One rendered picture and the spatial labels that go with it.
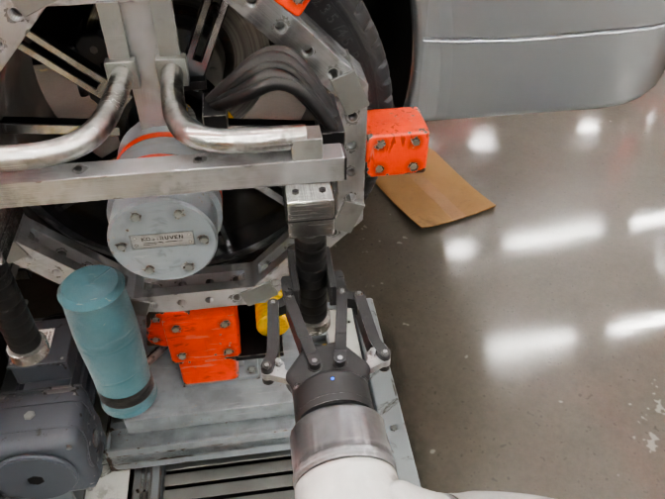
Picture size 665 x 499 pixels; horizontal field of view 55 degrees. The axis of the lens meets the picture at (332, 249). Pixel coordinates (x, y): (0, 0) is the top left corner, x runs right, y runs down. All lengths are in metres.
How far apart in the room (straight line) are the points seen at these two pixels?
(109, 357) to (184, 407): 0.46
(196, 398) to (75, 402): 0.28
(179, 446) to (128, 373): 0.45
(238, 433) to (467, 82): 0.85
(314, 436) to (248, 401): 0.82
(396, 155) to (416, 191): 1.37
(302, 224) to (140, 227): 0.20
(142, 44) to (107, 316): 0.36
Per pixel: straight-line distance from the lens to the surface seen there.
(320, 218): 0.67
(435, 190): 2.29
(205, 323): 1.08
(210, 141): 0.65
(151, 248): 0.79
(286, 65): 0.71
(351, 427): 0.56
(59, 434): 1.20
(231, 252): 1.10
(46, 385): 1.31
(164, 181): 0.67
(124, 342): 0.95
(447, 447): 1.60
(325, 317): 0.78
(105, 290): 0.90
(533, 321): 1.90
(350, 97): 0.85
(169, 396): 1.42
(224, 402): 1.38
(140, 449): 1.43
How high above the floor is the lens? 1.34
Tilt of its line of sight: 42 degrees down
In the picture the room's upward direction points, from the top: straight up
